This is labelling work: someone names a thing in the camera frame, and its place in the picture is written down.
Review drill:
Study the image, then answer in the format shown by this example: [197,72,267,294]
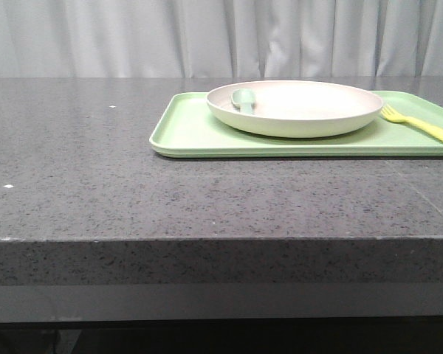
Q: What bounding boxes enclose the light green tray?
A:
[149,92,443,158]

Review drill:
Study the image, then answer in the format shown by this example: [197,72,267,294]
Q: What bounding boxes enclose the light green spoon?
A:
[231,88,255,114]

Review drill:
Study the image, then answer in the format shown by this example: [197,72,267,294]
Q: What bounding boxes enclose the cream round plate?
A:
[206,80,383,138]

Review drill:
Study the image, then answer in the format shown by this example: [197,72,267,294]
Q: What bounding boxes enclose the yellow plastic fork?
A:
[381,105,443,142]

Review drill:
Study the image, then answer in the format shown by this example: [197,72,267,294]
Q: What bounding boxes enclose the grey curtain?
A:
[0,1,443,77]

